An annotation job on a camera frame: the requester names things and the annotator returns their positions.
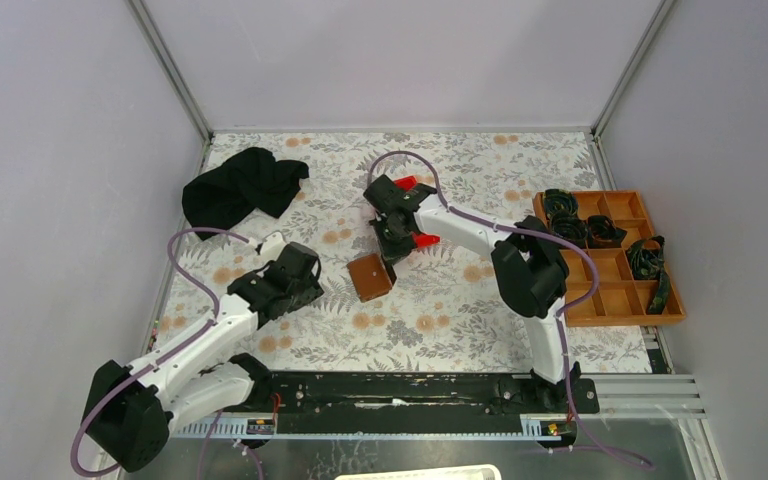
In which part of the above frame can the brown leather card holder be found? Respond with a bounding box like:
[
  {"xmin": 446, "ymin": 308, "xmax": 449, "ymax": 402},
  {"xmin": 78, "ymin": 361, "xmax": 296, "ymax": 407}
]
[{"xmin": 347, "ymin": 253, "xmax": 397, "ymax": 303}]

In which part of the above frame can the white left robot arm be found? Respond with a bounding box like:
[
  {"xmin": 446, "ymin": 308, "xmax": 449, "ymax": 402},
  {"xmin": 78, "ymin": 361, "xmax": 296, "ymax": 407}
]
[{"xmin": 73, "ymin": 235, "xmax": 323, "ymax": 472}]

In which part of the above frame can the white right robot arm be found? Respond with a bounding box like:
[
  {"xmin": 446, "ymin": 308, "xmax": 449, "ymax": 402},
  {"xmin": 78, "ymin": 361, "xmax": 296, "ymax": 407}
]
[{"xmin": 363, "ymin": 175, "xmax": 580, "ymax": 412}]

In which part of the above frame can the red plastic bin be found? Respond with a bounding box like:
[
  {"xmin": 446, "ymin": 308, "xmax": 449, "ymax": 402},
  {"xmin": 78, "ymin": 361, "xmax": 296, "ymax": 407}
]
[{"xmin": 394, "ymin": 176, "xmax": 441, "ymax": 250}]

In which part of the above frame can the floral table mat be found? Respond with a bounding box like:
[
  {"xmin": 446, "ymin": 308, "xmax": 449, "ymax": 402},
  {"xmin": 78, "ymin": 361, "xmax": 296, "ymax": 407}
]
[{"xmin": 148, "ymin": 131, "xmax": 654, "ymax": 374}]

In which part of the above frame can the black cloth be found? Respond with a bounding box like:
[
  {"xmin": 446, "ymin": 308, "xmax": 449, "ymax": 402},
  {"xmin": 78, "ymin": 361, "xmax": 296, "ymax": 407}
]
[{"xmin": 181, "ymin": 147, "xmax": 310, "ymax": 230}]

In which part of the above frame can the dark rolled tie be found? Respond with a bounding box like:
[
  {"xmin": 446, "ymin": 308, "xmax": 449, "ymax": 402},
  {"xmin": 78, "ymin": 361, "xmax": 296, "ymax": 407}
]
[
  {"xmin": 586, "ymin": 215, "xmax": 627, "ymax": 249},
  {"xmin": 543, "ymin": 189, "xmax": 579, "ymax": 220},
  {"xmin": 549, "ymin": 215, "xmax": 588, "ymax": 249}
]

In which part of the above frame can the orange compartment tray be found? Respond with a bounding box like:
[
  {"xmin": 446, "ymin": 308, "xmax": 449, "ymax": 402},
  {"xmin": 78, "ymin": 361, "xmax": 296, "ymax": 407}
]
[{"xmin": 533, "ymin": 190, "xmax": 686, "ymax": 327}]

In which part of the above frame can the dark patterned tie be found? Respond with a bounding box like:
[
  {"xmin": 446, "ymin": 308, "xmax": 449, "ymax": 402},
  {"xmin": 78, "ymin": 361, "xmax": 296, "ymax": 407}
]
[{"xmin": 625, "ymin": 235, "xmax": 672, "ymax": 315}]

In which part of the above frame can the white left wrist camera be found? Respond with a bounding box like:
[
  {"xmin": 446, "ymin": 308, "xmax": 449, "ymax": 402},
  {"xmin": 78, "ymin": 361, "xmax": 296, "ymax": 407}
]
[{"xmin": 255, "ymin": 232, "xmax": 287, "ymax": 261}]

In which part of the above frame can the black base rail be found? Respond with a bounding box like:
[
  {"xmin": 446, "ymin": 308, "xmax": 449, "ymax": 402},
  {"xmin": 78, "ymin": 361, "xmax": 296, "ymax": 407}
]
[{"xmin": 229, "ymin": 371, "xmax": 600, "ymax": 436}]

